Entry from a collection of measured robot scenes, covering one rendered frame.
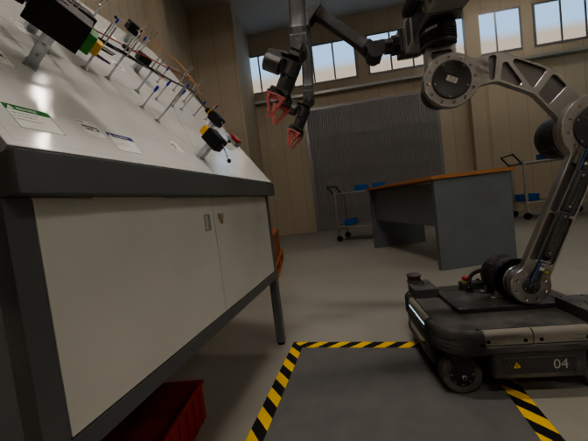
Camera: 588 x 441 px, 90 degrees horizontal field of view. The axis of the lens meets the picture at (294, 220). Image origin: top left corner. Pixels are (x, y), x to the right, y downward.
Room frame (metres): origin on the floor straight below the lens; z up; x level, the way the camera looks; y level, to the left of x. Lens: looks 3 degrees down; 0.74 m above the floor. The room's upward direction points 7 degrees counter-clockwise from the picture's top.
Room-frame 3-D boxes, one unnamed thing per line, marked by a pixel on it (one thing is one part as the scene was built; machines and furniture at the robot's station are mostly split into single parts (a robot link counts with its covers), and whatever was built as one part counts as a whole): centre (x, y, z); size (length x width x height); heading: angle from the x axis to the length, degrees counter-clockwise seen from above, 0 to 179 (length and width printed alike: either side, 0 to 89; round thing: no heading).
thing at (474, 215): (3.35, -1.53, 0.42); 1.57 x 0.81 x 0.84; 6
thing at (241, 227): (1.26, 0.21, 0.60); 0.55 x 0.03 x 0.39; 166
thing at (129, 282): (0.73, 0.34, 0.60); 0.55 x 0.02 x 0.39; 166
